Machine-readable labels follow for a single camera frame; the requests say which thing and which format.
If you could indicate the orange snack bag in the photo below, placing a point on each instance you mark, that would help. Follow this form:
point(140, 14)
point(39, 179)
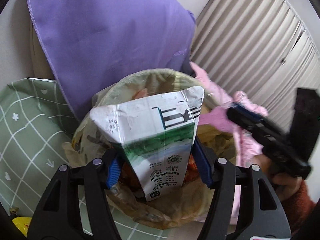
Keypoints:
point(192, 172)

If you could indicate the green white milk carton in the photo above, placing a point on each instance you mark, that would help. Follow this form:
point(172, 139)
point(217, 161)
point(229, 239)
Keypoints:
point(155, 134)

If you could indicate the green checkered tablecloth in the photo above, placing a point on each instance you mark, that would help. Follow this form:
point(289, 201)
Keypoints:
point(35, 122)

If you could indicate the right hand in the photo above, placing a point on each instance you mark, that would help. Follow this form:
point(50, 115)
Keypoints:
point(286, 185)

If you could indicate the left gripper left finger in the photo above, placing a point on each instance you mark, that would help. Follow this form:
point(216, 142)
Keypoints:
point(57, 215)

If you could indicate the pink floral bedding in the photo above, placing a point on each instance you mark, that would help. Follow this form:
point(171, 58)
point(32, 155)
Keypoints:
point(248, 151)

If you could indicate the yellow lined trash bin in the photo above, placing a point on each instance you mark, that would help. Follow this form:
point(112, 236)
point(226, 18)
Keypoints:
point(181, 206)

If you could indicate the yellow snack wrapper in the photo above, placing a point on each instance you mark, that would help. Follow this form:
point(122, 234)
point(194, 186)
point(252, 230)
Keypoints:
point(22, 223)

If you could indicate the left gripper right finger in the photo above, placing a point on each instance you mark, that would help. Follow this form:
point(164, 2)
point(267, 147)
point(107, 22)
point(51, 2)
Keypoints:
point(261, 215)

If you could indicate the purple pillow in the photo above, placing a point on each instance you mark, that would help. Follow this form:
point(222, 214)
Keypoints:
point(92, 44)

